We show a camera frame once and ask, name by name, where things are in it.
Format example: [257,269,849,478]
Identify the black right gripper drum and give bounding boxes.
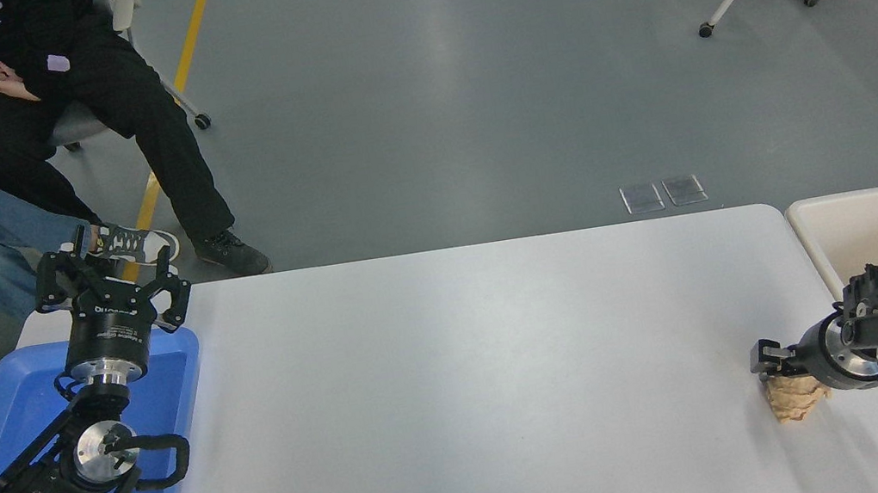
[788,316,845,395]

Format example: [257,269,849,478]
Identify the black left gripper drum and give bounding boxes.
[56,287,170,378]

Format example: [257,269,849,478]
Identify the tan paper ball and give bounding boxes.
[762,367,836,428]

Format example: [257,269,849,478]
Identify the grey wheeled office chair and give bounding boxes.
[23,0,213,156]

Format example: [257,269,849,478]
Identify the metal floor socket plate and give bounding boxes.
[661,172,710,209]
[619,181,667,217]

